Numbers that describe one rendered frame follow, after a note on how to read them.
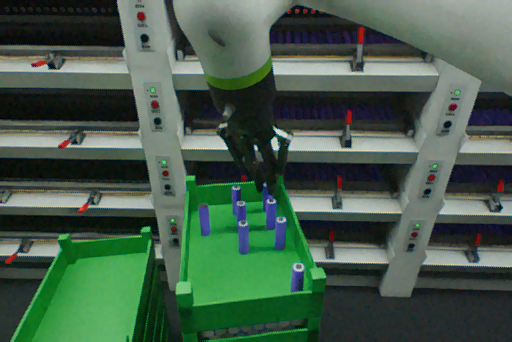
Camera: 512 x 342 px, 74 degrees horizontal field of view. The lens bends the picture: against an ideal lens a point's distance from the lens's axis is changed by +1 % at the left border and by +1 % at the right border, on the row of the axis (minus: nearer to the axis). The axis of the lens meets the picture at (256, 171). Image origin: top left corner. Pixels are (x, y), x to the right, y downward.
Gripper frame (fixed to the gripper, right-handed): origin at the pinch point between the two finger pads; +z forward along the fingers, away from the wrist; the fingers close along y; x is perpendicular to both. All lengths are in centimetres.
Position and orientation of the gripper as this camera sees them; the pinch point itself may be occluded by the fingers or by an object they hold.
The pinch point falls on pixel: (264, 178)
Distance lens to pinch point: 65.8
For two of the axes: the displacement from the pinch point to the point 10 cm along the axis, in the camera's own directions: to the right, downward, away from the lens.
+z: 1.6, 5.9, 7.9
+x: 3.4, -7.8, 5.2
